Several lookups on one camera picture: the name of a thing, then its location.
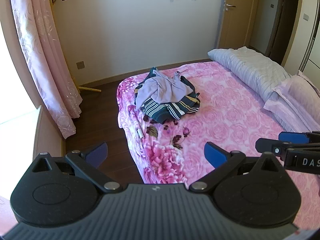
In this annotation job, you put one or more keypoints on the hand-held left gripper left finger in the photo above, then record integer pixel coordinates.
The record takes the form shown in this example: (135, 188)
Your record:
(98, 153)

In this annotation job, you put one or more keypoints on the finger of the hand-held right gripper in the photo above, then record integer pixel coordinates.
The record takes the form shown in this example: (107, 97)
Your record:
(268, 146)
(292, 137)

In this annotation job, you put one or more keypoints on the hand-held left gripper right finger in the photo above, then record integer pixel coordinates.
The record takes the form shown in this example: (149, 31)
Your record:
(212, 155)

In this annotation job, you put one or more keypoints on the lavender tank top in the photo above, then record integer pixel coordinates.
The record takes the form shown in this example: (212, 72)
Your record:
(162, 88)

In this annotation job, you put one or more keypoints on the pink floral blanket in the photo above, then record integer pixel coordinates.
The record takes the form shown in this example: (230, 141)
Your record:
(225, 130)

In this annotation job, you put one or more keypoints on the pink pillow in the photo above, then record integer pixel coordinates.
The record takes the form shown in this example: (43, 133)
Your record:
(295, 97)

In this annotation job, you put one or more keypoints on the small white tube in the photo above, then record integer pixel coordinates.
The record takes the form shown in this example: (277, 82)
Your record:
(140, 133)

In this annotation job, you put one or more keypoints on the striped dark teal garment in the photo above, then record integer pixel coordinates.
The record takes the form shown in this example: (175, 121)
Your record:
(175, 108)

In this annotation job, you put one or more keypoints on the grey quilted duvet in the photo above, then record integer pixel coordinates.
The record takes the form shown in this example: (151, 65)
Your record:
(250, 67)

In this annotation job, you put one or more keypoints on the white sliding wardrobe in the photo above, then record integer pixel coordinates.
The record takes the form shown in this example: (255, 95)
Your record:
(313, 50)

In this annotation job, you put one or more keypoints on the pink floral curtain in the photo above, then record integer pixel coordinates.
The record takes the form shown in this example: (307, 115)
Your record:
(42, 55)

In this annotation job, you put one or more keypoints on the wooden door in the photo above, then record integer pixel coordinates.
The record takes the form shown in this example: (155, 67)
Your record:
(240, 12)

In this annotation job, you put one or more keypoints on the beige wall outlet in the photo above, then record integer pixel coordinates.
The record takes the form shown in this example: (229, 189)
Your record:
(80, 65)

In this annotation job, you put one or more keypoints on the dark door frame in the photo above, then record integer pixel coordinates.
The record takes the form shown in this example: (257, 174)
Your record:
(280, 30)

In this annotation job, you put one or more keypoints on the white wall switch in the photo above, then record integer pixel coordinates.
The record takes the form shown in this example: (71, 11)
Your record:
(306, 17)

